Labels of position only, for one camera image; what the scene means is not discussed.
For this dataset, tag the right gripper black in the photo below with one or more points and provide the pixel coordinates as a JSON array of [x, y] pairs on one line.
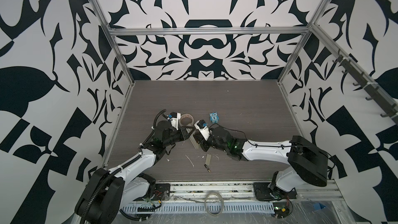
[[205, 146]]

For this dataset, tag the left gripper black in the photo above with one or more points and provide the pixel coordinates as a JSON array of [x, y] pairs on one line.
[[183, 134]]

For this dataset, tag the remote battery cover beige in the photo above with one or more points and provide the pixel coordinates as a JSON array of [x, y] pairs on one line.
[[208, 159]]

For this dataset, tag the white remote control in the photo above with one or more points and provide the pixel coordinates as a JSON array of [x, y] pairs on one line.
[[194, 141]]

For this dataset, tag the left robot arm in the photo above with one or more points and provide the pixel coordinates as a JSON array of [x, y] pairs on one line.
[[108, 191]]

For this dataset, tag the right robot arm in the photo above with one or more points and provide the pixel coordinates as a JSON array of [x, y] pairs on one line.
[[307, 163]]

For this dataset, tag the roll of clear tape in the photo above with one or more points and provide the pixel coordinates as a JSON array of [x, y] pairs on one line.
[[186, 120]]

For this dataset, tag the blue owl toy block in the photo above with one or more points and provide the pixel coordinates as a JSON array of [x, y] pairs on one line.
[[214, 118]]

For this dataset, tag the small electronics board green LED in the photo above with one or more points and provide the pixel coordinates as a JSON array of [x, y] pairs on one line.
[[282, 210]]

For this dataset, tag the blue tape piece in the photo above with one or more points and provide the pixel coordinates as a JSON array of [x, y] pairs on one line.
[[318, 206]]

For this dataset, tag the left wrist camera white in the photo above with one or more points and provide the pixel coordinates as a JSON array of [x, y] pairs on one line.
[[174, 119]]

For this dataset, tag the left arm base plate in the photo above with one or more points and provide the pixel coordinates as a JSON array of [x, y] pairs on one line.
[[159, 191]]

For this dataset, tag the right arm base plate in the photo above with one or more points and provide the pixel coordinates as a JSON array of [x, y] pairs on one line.
[[264, 192]]

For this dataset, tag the white slotted cable duct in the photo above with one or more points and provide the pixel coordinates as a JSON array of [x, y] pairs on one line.
[[200, 208]]

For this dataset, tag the black wall hook rack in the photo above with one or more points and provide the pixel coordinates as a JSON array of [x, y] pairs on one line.
[[373, 89]]

